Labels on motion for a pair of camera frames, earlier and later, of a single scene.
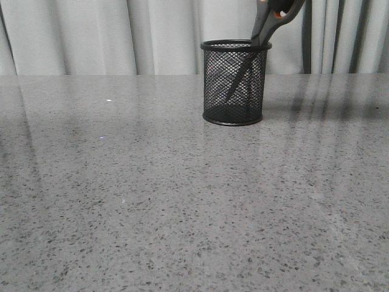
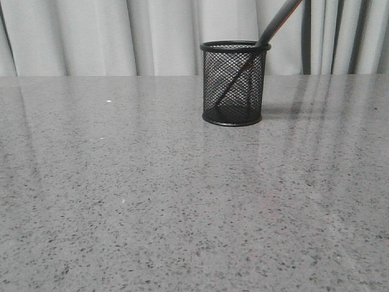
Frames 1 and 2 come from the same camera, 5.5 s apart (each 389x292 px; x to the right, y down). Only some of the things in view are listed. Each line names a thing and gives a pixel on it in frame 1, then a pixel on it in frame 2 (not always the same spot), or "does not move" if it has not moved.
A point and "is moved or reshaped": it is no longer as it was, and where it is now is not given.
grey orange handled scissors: [267, 16] is moved or reshaped
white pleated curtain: [164, 37] does not move
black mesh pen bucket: [234, 77] does not move
